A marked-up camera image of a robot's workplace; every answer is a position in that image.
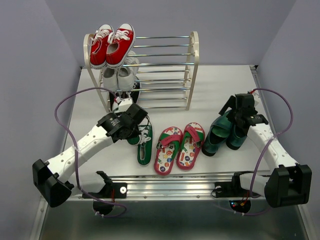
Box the green canvas sneaker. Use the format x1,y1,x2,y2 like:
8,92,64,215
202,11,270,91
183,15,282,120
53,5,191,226
127,132,142,146
137,123,153,166

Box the green metallic loafer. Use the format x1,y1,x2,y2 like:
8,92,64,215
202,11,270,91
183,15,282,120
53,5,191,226
226,124,247,151
201,110,232,157

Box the pink kids sandal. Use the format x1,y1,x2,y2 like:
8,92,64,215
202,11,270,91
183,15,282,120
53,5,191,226
176,122,205,171
153,126,183,176

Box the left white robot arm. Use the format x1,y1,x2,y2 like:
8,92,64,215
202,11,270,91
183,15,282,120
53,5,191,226
32,103,148,208

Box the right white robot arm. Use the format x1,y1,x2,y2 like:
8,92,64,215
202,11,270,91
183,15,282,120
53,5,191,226
216,93,312,208

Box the cream shoe shelf with rods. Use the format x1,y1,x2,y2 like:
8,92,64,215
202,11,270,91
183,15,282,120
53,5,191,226
82,30,200,113

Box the left black sneaker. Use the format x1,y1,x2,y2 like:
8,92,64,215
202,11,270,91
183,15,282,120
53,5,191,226
109,93,118,106

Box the black sneaker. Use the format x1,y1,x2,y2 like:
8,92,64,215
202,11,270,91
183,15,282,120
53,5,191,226
121,82,141,104
109,93,118,106

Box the right black sneaker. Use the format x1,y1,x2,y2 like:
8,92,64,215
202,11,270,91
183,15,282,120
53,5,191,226
121,82,141,104

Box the right white sneaker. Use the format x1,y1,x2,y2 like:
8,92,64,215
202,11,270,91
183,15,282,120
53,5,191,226
117,56,140,92

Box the white sneaker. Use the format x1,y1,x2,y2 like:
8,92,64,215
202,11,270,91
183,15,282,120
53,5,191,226
102,67,119,92
117,56,140,92

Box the left white sneaker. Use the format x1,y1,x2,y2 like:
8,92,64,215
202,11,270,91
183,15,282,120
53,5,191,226
102,67,119,92

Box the right red canvas sneaker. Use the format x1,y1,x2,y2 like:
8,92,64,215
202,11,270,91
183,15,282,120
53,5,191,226
106,23,136,69

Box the red canvas sneaker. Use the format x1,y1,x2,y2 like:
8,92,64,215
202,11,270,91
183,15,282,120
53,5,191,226
106,23,136,69
90,24,113,69

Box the left red canvas sneaker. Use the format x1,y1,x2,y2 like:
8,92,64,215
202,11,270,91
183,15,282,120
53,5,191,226
90,24,113,69

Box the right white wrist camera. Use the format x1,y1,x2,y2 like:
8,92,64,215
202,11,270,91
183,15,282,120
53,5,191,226
248,90,261,107

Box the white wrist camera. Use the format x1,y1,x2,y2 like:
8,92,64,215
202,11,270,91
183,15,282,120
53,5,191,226
248,90,261,107
112,97,134,114

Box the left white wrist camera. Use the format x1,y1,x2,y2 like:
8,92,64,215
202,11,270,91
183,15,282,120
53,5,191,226
112,97,134,114

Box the aluminium mounting rail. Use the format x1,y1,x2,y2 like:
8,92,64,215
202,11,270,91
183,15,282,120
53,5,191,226
44,174,276,202

